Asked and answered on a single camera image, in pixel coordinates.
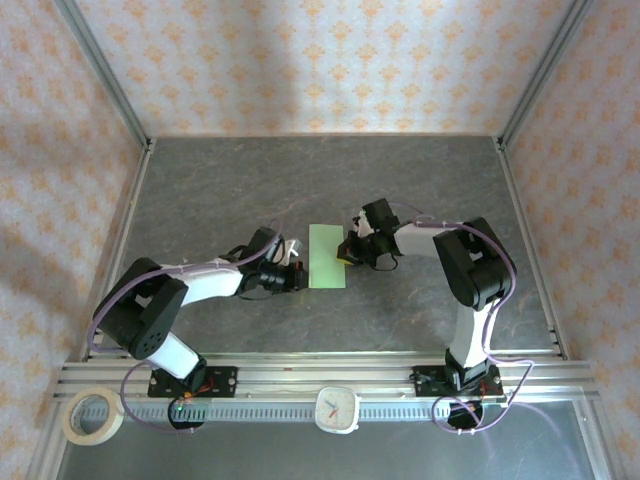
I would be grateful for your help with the aluminium frame post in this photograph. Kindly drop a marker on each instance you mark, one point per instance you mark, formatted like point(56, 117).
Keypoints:
point(545, 65)
point(100, 65)

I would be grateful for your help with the white square clock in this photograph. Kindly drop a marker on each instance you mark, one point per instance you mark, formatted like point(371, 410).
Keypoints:
point(337, 410)

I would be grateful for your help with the right aluminium table rail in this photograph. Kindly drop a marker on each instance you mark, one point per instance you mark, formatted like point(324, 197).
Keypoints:
point(514, 190)

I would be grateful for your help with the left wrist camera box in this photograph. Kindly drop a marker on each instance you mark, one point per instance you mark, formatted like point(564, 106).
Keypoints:
point(292, 247)

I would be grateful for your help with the aluminium mounting rail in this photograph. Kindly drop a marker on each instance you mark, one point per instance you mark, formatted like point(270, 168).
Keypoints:
point(300, 375)

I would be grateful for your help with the left aluminium table rail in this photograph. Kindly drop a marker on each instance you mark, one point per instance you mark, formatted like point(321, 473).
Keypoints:
point(127, 220)

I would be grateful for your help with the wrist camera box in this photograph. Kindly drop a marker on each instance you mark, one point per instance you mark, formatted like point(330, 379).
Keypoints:
point(292, 247)
point(362, 227)

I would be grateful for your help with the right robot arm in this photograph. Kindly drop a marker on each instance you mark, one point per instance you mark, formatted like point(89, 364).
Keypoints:
point(420, 240)

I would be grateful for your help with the masking tape roll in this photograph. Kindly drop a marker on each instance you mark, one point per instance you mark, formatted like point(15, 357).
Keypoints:
point(92, 438)

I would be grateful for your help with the steel sheet panel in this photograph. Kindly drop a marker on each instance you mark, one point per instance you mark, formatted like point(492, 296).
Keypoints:
point(300, 455)

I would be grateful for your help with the right aluminium frame post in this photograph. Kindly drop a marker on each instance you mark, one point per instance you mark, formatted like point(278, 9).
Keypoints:
point(545, 65)

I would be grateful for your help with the light green paper sheet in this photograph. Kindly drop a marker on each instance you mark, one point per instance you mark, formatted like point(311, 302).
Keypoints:
point(325, 260)

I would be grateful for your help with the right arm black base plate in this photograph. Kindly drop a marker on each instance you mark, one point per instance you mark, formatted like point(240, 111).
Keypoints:
point(425, 382)

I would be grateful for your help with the left aluminium frame post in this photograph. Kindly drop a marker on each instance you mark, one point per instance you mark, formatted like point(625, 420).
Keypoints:
point(100, 65)

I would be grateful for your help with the aluminium table rail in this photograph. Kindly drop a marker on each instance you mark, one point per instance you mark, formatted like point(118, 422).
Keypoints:
point(514, 190)
point(127, 220)

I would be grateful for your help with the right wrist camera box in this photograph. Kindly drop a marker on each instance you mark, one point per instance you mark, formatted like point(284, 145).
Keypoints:
point(362, 227)

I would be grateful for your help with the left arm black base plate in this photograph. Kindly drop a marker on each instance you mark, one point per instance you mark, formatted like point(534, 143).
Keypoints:
point(225, 382)

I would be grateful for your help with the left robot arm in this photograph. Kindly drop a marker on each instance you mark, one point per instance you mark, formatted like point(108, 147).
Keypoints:
point(210, 285)

